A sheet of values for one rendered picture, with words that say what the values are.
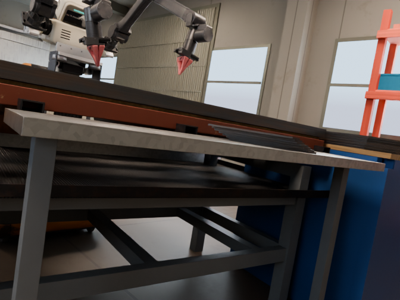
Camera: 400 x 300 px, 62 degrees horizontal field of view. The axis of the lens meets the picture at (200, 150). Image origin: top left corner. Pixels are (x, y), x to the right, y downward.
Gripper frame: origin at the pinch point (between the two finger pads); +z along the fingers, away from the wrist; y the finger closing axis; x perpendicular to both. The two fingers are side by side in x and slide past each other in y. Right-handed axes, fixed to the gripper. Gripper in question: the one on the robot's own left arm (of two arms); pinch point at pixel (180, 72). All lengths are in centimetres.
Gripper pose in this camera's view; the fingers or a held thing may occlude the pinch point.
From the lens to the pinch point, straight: 148.2
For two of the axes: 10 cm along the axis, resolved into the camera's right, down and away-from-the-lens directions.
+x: -5.8, -1.1, 8.0
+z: -3.2, 9.4, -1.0
